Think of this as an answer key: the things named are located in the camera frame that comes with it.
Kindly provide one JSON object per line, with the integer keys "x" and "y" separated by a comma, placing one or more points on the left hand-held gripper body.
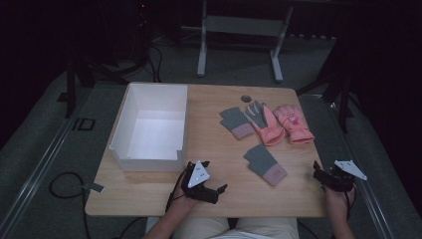
{"x": 199, "y": 176}

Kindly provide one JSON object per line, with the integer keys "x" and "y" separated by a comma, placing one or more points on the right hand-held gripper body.
{"x": 343, "y": 174}

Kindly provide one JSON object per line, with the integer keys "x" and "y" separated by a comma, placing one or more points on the person's right hand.
{"x": 338, "y": 202}

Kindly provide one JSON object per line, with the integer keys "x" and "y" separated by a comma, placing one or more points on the person's left hand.
{"x": 181, "y": 200}

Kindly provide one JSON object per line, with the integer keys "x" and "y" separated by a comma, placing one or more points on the person's beige trousers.
{"x": 232, "y": 229}

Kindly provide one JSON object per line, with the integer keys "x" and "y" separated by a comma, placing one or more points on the pink glove with red print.
{"x": 293, "y": 125}

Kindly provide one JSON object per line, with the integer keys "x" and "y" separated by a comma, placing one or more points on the grey glove with pink cuff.
{"x": 263, "y": 163}
{"x": 236, "y": 122}

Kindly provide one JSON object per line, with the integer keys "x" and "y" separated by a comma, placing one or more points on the white open box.
{"x": 152, "y": 132}

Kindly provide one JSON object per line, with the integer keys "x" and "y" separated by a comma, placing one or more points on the pink glove with grey palm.
{"x": 265, "y": 126}

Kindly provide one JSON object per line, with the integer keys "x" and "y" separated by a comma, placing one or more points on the black tripod stand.
{"x": 338, "y": 89}
{"x": 79, "y": 76}

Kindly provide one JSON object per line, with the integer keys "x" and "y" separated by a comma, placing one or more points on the round grey table grommet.
{"x": 246, "y": 98}

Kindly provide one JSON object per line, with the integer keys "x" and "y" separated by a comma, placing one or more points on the small grey tag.
{"x": 94, "y": 187}

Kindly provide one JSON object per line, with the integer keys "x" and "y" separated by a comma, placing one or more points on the metal floor rail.
{"x": 368, "y": 195}
{"x": 43, "y": 159}

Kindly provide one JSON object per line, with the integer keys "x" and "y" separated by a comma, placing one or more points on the grey metal stand frame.
{"x": 244, "y": 25}

